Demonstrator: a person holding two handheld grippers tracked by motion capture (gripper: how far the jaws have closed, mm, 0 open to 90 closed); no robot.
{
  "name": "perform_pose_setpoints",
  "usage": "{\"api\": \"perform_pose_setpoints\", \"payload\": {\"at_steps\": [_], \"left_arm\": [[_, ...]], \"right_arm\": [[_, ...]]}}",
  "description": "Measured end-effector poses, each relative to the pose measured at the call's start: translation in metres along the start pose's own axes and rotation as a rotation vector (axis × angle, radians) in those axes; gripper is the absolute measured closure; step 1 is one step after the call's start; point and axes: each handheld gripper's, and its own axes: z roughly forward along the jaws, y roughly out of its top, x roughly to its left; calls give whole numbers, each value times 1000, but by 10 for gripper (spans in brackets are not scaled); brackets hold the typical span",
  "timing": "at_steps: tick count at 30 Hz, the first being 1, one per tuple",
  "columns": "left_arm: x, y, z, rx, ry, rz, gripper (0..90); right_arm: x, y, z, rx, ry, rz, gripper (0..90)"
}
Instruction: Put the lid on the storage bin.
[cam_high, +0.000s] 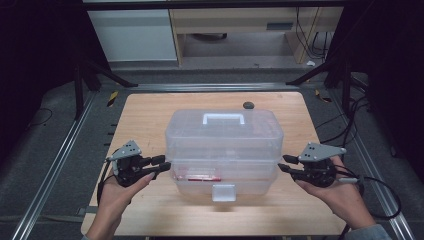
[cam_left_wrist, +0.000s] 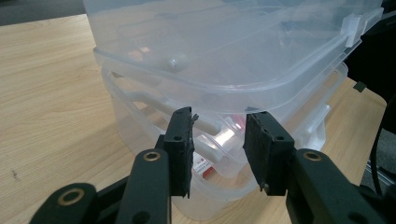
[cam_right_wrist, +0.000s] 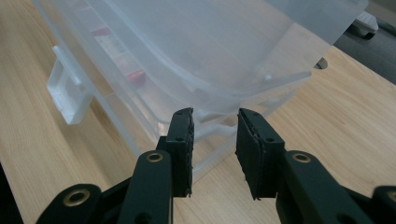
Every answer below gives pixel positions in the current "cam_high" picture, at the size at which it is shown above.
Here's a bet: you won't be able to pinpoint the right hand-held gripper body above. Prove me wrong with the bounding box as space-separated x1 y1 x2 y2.
292 142 347 188

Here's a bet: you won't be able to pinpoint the white cabinet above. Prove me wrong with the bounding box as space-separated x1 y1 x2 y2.
86 8 179 63

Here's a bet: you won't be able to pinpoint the clear plastic storage box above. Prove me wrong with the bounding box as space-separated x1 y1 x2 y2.
164 108 285 204

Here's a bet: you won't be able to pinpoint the bundle of black floor cables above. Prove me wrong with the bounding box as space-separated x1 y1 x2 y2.
314 95 372 158

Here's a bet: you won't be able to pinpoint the yellow and black tape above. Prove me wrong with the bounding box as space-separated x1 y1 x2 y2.
314 88 333 103
106 90 120 108

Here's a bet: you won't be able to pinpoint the person's right hand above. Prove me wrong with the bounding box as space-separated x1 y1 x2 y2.
294 155 367 218

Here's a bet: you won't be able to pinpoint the long metal floor rail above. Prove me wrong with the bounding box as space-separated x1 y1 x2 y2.
327 89 418 240
10 89 98 240

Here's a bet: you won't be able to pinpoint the short metal floor rail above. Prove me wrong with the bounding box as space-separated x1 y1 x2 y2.
129 82 301 93

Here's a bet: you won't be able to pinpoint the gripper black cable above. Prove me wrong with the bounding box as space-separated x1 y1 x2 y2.
333 164 403 240
96 159 118 206

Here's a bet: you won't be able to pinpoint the black metal stand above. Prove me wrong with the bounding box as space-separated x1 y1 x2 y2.
73 55 140 121
285 55 355 118

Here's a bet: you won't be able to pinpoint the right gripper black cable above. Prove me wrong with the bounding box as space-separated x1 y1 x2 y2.
333 164 403 240

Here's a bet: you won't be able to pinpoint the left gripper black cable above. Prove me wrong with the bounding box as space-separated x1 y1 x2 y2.
96 159 118 206

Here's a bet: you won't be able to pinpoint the grey tape strip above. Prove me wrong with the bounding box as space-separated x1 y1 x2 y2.
76 205 100 217

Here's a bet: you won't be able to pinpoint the person's left hand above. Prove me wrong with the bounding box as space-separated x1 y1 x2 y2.
98 171 156 215

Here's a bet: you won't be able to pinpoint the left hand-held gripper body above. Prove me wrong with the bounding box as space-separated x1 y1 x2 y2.
108 139 145 188

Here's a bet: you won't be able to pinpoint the black cables under desk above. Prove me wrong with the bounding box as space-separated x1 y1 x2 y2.
294 7 334 61

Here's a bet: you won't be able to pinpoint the thin black floor cable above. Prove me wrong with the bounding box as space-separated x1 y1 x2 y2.
29 106 54 128

